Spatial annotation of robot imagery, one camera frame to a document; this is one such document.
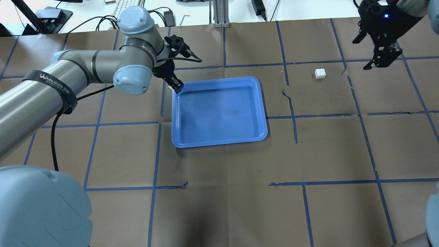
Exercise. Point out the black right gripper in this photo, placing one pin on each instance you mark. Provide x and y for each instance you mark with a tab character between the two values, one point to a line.
394	24

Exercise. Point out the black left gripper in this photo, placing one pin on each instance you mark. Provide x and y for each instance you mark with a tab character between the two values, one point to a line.
164	71

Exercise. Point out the blue plastic tray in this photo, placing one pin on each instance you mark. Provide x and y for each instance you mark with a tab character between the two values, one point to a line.
220	111

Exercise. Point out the aluminium frame post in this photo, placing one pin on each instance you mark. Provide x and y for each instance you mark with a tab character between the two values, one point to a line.
221	13

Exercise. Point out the black power adapter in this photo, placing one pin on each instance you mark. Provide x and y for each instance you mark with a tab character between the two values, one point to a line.
258	7

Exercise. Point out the white block near right arm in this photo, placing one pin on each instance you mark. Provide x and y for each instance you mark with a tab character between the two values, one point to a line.
320	73

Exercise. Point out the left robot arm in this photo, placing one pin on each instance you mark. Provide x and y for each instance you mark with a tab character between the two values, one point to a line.
47	208

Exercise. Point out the black monitor stand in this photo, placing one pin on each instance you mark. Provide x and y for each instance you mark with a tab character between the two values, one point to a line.
49	20

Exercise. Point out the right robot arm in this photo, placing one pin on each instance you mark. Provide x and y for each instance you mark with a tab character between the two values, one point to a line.
430	9

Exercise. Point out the white keyboard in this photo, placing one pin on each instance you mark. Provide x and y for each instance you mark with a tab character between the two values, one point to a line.
116	8

